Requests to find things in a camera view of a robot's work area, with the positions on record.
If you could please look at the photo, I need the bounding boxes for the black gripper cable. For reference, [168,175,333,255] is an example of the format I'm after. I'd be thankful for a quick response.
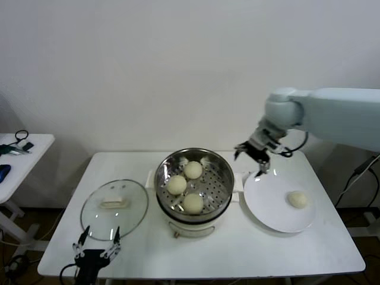
[278,130,309,158]
[60,262,80,284]

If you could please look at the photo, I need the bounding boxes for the black power adapter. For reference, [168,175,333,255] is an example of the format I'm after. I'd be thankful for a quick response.
[354,156,375,176]

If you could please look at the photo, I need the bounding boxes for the cream floor cable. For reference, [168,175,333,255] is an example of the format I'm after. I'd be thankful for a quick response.
[0,207,65,247]

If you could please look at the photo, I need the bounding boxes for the white wall cable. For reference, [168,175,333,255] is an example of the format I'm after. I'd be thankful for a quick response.
[334,154,380,207]

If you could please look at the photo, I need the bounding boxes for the white side table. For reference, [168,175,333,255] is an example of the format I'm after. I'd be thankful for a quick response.
[0,133,56,253]

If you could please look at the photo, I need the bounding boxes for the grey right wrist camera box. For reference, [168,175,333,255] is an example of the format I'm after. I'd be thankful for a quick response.
[265,138,283,155]

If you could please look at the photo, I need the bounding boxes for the white steamed baozi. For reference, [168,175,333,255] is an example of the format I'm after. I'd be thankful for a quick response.
[286,191,309,209]
[166,175,188,196]
[182,193,205,215]
[183,161,204,180]

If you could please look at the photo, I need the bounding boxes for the black wall cable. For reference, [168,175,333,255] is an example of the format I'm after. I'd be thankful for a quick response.
[335,167,380,208]

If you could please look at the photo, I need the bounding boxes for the glass lid with cream handle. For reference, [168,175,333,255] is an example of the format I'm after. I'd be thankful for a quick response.
[80,179,149,242]

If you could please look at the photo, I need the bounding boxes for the blue object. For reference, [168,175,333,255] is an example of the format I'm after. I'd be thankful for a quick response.
[0,164,12,183]

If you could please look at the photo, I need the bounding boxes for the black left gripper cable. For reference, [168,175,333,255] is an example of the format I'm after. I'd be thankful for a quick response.
[60,262,80,284]

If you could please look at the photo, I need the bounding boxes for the black floor cable bundle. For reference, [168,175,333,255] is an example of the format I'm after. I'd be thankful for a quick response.
[0,255,39,281]

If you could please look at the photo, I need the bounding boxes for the white round plate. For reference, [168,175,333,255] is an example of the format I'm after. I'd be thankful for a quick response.
[243,168,316,233]

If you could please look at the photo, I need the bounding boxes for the perforated steel steamer basket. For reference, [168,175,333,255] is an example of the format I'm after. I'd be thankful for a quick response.
[145,148,243,220]

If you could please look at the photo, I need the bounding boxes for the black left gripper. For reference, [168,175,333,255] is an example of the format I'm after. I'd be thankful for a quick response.
[72,225,122,285]

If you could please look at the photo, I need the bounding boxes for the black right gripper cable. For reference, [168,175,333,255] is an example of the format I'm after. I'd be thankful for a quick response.
[278,130,309,158]

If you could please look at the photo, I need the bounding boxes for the cream electric cooker base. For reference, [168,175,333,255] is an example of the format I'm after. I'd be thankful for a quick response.
[156,191,240,239]

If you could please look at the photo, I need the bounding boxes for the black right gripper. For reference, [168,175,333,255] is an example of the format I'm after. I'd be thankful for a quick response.
[233,138,271,179]

